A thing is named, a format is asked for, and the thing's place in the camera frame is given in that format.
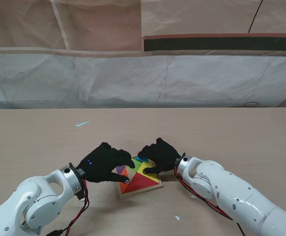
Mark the red large tangram triangle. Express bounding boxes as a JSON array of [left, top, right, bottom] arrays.
[[124, 173, 158, 194]]

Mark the red black left hand cable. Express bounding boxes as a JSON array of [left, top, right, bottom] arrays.
[[46, 177, 90, 236]]

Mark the orange tangram parallelogram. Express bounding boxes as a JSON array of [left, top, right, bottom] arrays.
[[119, 169, 130, 193]]

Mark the natural wood tangram triangle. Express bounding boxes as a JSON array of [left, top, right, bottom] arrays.
[[126, 167, 138, 184]]

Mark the black strip with red edge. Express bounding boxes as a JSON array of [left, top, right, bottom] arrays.
[[142, 33, 286, 56]]

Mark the green tangram square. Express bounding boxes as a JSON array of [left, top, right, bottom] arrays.
[[130, 157, 143, 174]]

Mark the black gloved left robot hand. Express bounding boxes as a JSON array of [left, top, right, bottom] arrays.
[[77, 142, 136, 184]]

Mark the marble print backdrop sheet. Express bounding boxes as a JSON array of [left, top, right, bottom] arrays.
[[0, 48, 286, 110]]

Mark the yellow large tangram triangle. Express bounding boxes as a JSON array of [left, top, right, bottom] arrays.
[[138, 160, 160, 185]]

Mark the red black right hand cable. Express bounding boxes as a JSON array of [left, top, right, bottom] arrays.
[[174, 167, 246, 236]]

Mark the beige paper backdrop sheet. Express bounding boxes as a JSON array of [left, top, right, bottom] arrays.
[[0, 0, 286, 59]]

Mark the red black hand cable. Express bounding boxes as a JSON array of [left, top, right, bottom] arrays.
[[174, 167, 246, 236], [46, 177, 90, 236]]

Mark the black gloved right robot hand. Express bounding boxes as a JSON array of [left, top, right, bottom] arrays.
[[137, 137, 182, 175]]

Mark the square wooden tangram tray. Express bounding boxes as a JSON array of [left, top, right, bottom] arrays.
[[115, 156, 164, 200]]

